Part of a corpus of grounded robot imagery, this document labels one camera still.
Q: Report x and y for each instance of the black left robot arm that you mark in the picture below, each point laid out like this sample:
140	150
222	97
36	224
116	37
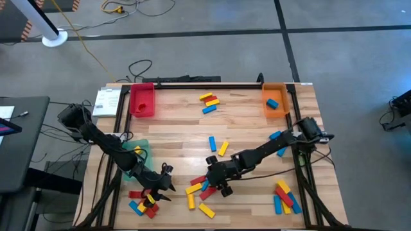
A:
109	144

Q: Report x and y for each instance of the pole with white round base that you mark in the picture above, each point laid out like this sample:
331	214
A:
54	38

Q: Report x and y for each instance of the orange plastic bin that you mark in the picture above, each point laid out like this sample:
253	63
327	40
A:
279	93

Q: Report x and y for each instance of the blue wooden block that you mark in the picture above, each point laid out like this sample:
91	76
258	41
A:
212	144
134	207
272	103
205	186
275	135
209	109
294	203
282	151
277	205

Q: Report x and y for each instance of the black aluminium frame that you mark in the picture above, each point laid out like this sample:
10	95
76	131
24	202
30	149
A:
208	86

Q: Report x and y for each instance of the black desk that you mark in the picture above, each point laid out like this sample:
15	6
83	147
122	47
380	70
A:
22	150

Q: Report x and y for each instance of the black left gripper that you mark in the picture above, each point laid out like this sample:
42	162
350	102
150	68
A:
157	183

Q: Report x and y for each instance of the red plastic bin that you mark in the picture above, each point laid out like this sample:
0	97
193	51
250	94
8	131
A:
143	93

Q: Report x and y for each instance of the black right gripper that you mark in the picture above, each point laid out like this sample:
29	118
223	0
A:
224	171

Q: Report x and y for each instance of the black power strip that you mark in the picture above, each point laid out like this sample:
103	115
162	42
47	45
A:
192	79

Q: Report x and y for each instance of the black clamp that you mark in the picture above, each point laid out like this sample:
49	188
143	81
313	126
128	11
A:
260	79

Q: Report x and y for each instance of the yellow wooden cylinder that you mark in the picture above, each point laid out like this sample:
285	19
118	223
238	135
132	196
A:
191	202

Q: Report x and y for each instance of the white paper booklet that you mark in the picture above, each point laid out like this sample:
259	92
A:
106	101

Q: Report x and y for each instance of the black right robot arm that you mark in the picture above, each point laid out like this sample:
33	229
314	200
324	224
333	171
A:
266	149

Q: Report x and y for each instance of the green plastic bin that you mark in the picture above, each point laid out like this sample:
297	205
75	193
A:
144	143

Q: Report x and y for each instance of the black hazard striped mat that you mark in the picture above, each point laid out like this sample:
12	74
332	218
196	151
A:
9	27

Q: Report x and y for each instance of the black equipment box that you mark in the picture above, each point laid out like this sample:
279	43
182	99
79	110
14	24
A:
403	104

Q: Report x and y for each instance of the white paper sheet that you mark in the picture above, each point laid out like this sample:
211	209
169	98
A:
5	113

